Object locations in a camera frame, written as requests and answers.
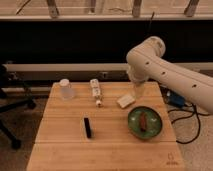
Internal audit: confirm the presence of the translucent white cup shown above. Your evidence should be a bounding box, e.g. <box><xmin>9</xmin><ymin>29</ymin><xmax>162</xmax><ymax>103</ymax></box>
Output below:
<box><xmin>59</xmin><ymin>79</ymin><xmax>75</xmax><ymax>100</ymax></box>

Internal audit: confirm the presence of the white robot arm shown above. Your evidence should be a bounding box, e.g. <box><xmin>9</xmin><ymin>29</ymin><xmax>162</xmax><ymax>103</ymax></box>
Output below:
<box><xmin>126</xmin><ymin>36</ymin><xmax>213</xmax><ymax>114</ymax></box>

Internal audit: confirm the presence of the green ceramic bowl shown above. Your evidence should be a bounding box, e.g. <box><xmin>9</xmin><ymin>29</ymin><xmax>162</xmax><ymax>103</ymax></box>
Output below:
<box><xmin>128</xmin><ymin>106</ymin><xmax>163</xmax><ymax>140</ymax></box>

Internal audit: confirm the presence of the brown sausage in bowl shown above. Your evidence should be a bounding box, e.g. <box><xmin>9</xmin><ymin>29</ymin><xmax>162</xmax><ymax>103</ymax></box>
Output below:
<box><xmin>140</xmin><ymin>113</ymin><xmax>147</xmax><ymax>132</ymax></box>

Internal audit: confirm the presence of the blue power adapter box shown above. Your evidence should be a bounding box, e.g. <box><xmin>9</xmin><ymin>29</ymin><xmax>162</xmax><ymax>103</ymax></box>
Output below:
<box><xmin>169</xmin><ymin>92</ymin><xmax>185</xmax><ymax>107</ymax></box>

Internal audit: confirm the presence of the white tube with cap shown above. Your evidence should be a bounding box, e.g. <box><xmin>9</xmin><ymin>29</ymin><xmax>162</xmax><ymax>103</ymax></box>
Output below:
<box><xmin>90</xmin><ymin>79</ymin><xmax>102</xmax><ymax>107</ymax></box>

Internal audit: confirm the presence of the black rectangular block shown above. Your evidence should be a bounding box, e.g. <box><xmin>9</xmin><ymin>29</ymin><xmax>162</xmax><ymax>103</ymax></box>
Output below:
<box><xmin>84</xmin><ymin>118</ymin><xmax>92</xmax><ymax>138</ymax></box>

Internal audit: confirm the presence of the black office chair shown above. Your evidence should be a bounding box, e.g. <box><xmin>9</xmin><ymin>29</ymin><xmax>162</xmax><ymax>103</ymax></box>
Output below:
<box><xmin>0</xmin><ymin>64</ymin><xmax>36</xmax><ymax>150</ymax></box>

